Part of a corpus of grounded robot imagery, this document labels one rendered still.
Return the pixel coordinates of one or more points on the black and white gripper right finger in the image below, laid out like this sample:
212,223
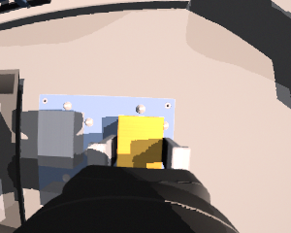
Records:
174,156

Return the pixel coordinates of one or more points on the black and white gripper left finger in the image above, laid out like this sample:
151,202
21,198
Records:
103,152

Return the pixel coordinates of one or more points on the yellow block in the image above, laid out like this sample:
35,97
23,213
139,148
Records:
140,141

